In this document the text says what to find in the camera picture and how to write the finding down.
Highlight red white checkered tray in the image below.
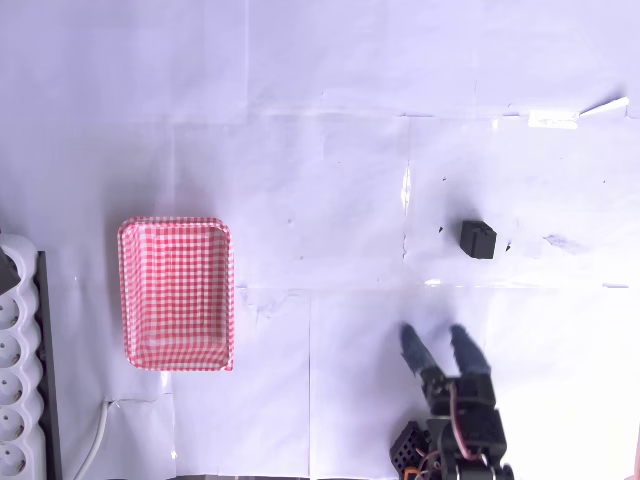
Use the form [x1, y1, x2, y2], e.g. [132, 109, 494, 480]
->
[117, 216, 236, 373]

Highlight black perforated base part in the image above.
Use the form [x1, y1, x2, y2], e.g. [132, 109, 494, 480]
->
[389, 420, 432, 475]

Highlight black block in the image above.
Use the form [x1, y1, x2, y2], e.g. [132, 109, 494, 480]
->
[459, 219, 498, 261]

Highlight white power strip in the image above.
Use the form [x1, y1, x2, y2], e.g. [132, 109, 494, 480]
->
[0, 233, 45, 480]

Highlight clear tape piece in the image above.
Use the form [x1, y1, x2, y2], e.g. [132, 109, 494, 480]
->
[527, 109, 580, 131]

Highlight red white servo cable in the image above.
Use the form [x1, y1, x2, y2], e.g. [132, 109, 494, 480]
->
[448, 385, 484, 462]

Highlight white paper scrap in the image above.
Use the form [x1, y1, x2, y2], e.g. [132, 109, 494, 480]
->
[578, 96, 631, 119]

